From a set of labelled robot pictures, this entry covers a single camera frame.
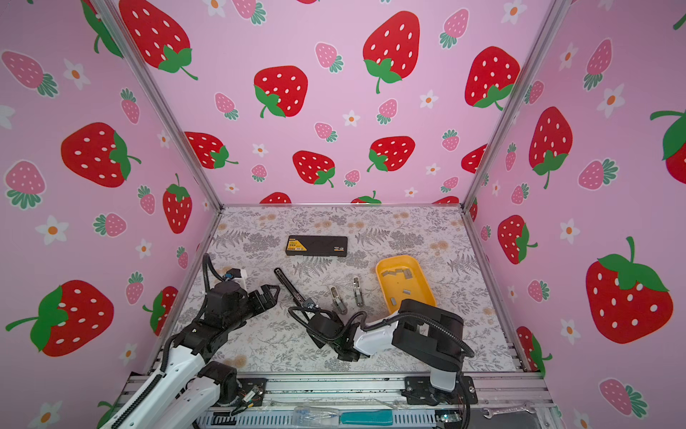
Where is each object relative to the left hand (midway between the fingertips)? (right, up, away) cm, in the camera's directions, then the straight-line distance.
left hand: (270, 291), depth 81 cm
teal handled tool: (+30, -31, -11) cm, 44 cm away
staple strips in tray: (+41, +3, +19) cm, 45 cm away
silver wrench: (+74, -29, -9) cm, 80 cm away
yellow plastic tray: (+44, +1, +18) cm, 48 cm away
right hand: (+12, -11, +6) cm, 17 cm away
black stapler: (+4, -3, +12) cm, 13 cm away
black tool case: (+11, +13, +25) cm, 30 cm away
